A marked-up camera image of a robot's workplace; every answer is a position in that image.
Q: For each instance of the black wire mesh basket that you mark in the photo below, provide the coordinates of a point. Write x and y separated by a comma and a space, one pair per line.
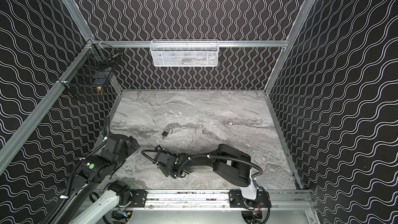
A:
97, 71

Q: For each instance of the aluminium frame corner post left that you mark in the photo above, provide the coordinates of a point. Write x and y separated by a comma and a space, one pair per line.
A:
78, 18

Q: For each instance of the aluminium frame corner post right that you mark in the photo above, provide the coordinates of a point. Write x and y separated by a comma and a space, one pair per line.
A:
292, 37

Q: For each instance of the aluminium horizontal back rail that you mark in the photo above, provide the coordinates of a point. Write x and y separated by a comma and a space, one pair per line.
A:
198, 43

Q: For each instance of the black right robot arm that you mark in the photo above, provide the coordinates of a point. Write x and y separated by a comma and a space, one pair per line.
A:
227, 162

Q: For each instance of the aluminium left side rail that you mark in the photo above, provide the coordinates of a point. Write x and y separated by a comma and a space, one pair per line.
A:
21, 135

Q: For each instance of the aluminium linear rail base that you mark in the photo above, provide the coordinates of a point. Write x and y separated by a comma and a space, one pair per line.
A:
218, 200

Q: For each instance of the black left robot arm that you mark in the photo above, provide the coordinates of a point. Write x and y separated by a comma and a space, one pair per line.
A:
90, 171

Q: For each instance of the brass padlock in basket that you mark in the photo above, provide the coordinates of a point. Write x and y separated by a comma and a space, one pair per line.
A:
99, 91

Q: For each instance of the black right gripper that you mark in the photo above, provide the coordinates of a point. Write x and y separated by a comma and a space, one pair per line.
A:
159, 155

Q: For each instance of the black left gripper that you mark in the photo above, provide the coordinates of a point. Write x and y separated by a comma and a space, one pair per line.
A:
131, 143

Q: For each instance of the white wire mesh basket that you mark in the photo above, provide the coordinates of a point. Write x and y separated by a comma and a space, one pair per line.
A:
185, 56

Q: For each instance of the black padlock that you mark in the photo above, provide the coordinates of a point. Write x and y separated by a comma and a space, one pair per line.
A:
166, 132

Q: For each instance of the aluminium frame corner post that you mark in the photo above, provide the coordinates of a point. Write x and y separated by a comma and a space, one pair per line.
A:
292, 37
78, 18

